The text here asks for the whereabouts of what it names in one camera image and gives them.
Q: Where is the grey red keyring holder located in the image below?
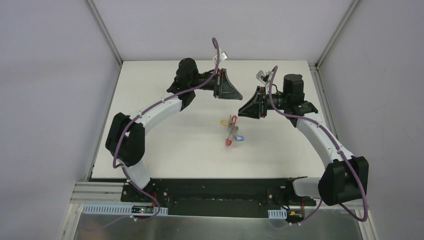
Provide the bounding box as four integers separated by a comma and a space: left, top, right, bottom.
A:
226, 115, 239, 142

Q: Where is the yellow tag key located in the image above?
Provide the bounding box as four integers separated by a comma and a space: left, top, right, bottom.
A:
220, 120, 229, 127

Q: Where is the blue tag key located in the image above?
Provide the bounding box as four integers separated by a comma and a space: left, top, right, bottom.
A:
233, 135, 245, 142

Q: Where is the red tag key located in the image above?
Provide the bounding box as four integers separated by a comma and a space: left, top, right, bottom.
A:
225, 138, 232, 147

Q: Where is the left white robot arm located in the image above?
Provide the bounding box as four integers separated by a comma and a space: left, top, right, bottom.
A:
105, 58, 243, 203

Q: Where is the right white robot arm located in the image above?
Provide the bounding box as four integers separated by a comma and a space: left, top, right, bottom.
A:
238, 71, 369, 206

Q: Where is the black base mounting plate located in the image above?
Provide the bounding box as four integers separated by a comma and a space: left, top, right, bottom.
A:
120, 178, 316, 218

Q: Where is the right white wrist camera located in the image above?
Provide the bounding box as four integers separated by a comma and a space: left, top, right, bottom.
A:
256, 70, 273, 87

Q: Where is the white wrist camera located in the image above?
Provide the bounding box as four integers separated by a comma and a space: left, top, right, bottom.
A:
256, 70, 273, 87
212, 51, 228, 65

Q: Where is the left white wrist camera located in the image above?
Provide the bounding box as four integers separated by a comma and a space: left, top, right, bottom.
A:
212, 51, 228, 65

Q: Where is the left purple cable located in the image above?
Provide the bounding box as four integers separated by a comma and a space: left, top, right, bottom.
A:
112, 37, 221, 223

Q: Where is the purple cable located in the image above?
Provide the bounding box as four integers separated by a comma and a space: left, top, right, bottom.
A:
112, 37, 221, 223
267, 65, 369, 223

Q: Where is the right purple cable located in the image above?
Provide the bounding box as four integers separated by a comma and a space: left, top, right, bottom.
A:
267, 65, 369, 223

